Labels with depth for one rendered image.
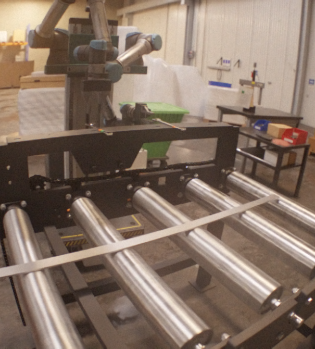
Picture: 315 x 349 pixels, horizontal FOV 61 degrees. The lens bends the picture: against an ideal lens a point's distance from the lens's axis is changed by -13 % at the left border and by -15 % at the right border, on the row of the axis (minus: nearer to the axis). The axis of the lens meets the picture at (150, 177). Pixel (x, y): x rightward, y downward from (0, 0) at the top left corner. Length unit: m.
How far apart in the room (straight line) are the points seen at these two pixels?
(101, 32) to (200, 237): 1.03
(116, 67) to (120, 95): 3.40
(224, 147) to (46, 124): 3.41
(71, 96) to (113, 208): 0.92
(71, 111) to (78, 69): 0.36
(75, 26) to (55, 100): 2.62
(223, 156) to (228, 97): 6.31
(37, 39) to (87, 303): 1.39
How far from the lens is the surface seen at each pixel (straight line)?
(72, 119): 2.07
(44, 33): 1.74
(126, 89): 4.99
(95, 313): 0.91
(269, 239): 1.18
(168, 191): 1.55
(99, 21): 1.52
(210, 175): 1.69
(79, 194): 1.31
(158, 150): 4.09
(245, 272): 0.93
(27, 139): 1.20
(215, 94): 7.98
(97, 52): 1.29
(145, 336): 1.84
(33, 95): 4.64
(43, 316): 0.74
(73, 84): 2.04
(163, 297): 0.78
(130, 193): 1.40
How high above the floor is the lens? 1.46
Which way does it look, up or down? 22 degrees down
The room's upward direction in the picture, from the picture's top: 4 degrees clockwise
